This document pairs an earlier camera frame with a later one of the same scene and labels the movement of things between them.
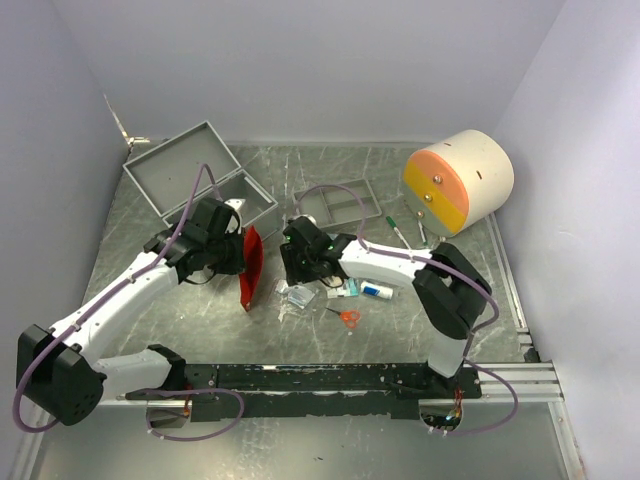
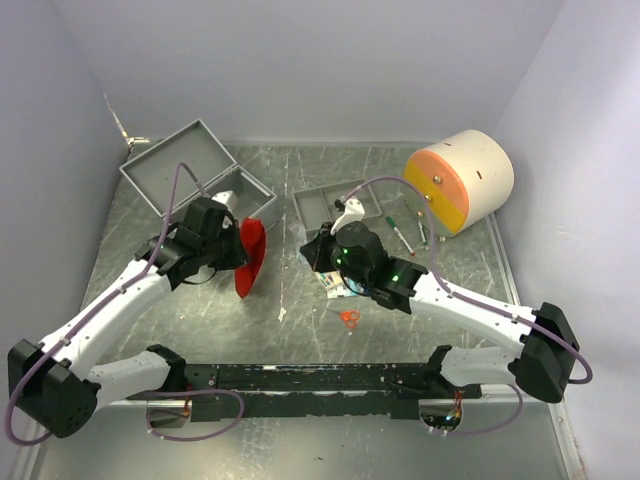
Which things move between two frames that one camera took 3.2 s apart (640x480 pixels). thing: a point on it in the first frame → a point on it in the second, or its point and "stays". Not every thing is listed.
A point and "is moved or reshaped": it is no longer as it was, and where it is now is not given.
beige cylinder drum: (459, 180) stays
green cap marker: (393, 224) stays
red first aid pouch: (254, 258) is moved or reshaped
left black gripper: (235, 266) stays
